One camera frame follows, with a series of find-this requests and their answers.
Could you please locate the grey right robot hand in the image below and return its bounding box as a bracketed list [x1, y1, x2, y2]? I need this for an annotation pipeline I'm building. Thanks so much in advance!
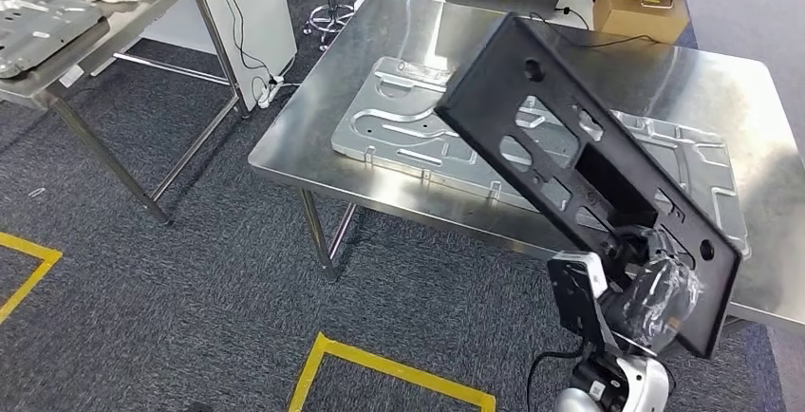
[600, 225, 703, 356]

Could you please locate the black plastic license plate frame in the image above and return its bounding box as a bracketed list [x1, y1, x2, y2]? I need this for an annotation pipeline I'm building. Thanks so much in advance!
[434, 11, 744, 360]

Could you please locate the stainless steel workbench table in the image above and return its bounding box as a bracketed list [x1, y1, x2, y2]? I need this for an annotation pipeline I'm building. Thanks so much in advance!
[247, 0, 805, 337]

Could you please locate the brown cardboard box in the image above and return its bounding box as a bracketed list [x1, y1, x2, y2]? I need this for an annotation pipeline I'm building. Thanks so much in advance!
[591, 0, 690, 46]

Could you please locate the yellow floor tape outline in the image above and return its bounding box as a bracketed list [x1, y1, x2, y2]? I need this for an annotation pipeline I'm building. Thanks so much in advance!
[0, 232, 65, 326]
[289, 332, 498, 412]

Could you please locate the stamped silver metal panel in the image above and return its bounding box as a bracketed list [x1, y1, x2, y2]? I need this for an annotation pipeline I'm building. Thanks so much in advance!
[331, 55, 752, 261]
[0, 0, 106, 80]

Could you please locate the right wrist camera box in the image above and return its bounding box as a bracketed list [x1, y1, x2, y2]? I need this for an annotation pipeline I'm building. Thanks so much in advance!
[545, 250, 624, 350]

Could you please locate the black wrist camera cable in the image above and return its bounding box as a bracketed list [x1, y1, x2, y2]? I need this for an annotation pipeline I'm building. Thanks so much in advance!
[527, 346, 590, 412]

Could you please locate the black laptop charger cable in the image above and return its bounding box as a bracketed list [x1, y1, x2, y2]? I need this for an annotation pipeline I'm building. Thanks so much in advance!
[528, 6, 660, 50]

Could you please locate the thin black power cable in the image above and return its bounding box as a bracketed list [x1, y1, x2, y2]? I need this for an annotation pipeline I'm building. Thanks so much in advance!
[210, 0, 281, 84]

